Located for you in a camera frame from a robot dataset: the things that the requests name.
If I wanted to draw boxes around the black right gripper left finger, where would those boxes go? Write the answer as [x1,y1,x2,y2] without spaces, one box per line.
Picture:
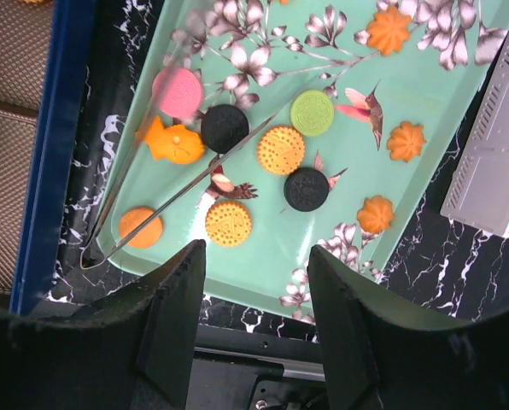
[0,240,206,409]

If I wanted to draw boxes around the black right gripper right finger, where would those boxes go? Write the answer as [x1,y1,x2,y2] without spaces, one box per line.
[307,245,509,409]

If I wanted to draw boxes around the metal tongs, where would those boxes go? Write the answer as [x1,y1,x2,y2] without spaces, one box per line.
[79,12,315,271]

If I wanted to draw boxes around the plain orange round cookie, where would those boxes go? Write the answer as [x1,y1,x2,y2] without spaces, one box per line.
[118,206,165,250]

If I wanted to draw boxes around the blue cookie tin box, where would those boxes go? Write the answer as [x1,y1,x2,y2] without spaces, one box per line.
[9,1,97,315]

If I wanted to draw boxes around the orange flower cookie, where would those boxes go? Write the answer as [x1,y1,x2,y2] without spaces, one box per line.
[366,6,412,56]
[386,121,426,163]
[357,195,395,235]

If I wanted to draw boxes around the round yellow sandwich cookie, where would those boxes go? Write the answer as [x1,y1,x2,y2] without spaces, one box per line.
[257,126,306,176]
[205,201,253,247]

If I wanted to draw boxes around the black sandwich cookie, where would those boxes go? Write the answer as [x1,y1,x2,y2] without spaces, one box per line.
[284,167,331,212]
[201,104,249,155]

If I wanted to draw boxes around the white desk file organizer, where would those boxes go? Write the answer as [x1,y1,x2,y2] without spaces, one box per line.
[441,33,509,238]

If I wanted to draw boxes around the yellow fish cookie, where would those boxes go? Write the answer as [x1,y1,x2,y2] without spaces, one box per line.
[135,115,206,165]

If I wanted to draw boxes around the green sandwich cookie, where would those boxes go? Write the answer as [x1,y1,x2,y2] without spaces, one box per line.
[290,90,334,137]

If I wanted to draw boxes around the green floral serving tray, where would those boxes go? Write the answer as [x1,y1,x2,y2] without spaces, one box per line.
[96,1,509,323]

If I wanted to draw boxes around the pink sandwich cookie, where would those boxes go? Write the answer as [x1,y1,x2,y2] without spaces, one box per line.
[157,67,204,119]

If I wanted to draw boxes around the gold plastic divider tray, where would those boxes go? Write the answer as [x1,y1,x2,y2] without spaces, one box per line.
[0,1,55,294]

